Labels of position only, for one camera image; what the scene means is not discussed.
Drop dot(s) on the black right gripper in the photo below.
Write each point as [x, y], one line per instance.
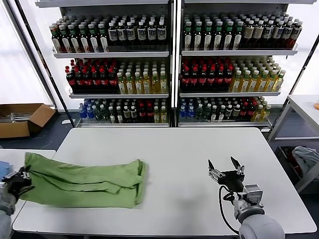
[233, 180]

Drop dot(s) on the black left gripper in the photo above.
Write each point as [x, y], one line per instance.
[18, 185]

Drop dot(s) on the light green shirt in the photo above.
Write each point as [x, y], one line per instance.
[74, 179]

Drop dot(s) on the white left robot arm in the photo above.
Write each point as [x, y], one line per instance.
[5, 204]

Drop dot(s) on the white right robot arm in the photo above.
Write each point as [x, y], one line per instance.
[261, 226]

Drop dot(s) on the blue folded cloth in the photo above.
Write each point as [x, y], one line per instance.
[3, 166]

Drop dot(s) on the silver metal bars bundle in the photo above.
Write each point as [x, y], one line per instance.
[17, 117]

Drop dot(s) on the brown cardboard box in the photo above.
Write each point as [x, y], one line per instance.
[37, 117]

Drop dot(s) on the black storage crate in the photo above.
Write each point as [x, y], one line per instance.
[290, 171]

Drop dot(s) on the small white floor object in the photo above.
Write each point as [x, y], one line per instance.
[66, 122]

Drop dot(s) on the grey crumpled cloth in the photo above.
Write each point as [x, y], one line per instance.
[304, 155]

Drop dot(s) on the yellow tea bottle white cap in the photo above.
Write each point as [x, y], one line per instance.
[147, 84]
[246, 82]
[280, 81]
[237, 82]
[138, 84]
[163, 84]
[121, 84]
[155, 84]
[129, 84]
[254, 82]
[263, 82]
[272, 82]

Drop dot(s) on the cola bottle red cap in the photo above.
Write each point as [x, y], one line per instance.
[87, 82]
[96, 82]
[203, 79]
[220, 79]
[104, 81]
[70, 82]
[228, 79]
[185, 79]
[211, 79]
[79, 82]
[194, 79]
[112, 81]

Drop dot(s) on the grey metal shelving unit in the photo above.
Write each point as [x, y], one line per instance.
[236, 52]
[112, 54]

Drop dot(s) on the dark tea bottle green cap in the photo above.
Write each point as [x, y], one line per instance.
[188, 37]
[237, 37]
[103, 41]
[198, 37]
[74, 42]
[217, 37]
[84, 42]
[65, 42]
[207, 37]
[94, 41]
[227, 37]

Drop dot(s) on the dark tea bottle brown cap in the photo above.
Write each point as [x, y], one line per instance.
[55, 41]

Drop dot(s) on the dark bottle with pale label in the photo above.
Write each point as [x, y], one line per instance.
[287, 32]
[259, 32]
[268, 32]
[278, 32]
[296, 31]
[249, 32]

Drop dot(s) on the black bottle blue-white label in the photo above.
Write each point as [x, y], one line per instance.
[141, 33]
[121, 33]
[161, 32]
[129, 33]
[112, 33]
[151, 32]

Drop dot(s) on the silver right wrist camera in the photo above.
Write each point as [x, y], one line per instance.
[254, 195]

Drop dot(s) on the grey frame side table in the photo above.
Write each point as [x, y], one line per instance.
[280, 119]

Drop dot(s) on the black window frame post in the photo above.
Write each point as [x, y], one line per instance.
[47, 62]
[305, 74]

